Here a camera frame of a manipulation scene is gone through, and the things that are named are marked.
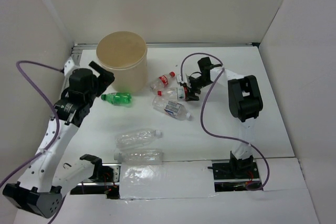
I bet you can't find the clear bottle red cap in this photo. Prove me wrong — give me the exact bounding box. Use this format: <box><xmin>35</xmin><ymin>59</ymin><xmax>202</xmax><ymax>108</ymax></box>
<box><xmin>157</xmin><ymin>87</ymin><xmax>186</xmax><ymax>101</ymax></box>

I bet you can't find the clear bottle blue label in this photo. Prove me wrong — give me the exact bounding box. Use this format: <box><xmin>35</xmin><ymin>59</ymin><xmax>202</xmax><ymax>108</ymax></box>
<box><xmin>152</xmin><ymin>96</ymin><xmax>191</xmax><ymax>121</ymax></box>

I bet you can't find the red label cola bottle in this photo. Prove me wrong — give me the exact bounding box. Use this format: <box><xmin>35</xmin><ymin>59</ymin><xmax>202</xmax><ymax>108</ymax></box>
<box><xmin>149</xmin><ymin>71</ymin><xmax>175</xmax><ymax>91</ymax></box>

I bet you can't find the green plastic bottle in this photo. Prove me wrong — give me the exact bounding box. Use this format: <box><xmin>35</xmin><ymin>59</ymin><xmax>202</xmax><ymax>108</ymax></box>
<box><xmin>101</xmin><ymin>92</ymin><xmax>132</xmax><ymax>106</ymax></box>

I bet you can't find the clear crushed bottle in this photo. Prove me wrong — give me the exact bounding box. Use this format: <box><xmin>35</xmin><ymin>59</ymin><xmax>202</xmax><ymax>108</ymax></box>
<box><xmin>115</xmin><ymin>129</ymin><xmax>163</xmax><ymax>150</ymax></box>

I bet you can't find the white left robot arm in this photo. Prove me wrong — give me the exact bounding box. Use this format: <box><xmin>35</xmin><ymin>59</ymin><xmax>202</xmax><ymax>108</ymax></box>
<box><xmin>1</xmin><ymin>58</ymin><xmax>115</xmax><ymax>222</ymax></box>

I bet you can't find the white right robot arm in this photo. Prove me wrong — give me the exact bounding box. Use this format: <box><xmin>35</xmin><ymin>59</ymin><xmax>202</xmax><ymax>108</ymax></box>
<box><xmin>176</xmin><ymin>53</ymin><xmax>263</xmax><ymax>178</ymax></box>

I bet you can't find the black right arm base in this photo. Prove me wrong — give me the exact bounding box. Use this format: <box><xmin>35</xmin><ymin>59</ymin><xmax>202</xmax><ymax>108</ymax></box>
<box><xmin>207</xmin><ymin>156</ymin><xmax>260</xmax><ymax>181</ymax></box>

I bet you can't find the beige round bin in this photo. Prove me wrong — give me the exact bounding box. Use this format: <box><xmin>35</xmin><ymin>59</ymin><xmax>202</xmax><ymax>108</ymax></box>
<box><xmin>96</xmin><ymin>31</ymin><xmax>148</xmax><ymax>93</ymax></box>

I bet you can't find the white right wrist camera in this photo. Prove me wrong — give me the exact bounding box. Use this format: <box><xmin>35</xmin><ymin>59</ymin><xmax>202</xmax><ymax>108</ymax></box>
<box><xmin>176</xmin><ymin>73</ymin><xmax>190</xmax><ymax>86</ymax></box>

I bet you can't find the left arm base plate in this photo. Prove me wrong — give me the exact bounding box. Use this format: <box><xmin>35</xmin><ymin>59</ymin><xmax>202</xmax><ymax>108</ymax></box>
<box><xmin>70</xmin><ymin>164</ymin><xmax>121</xmax><ymax>199</ymax></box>

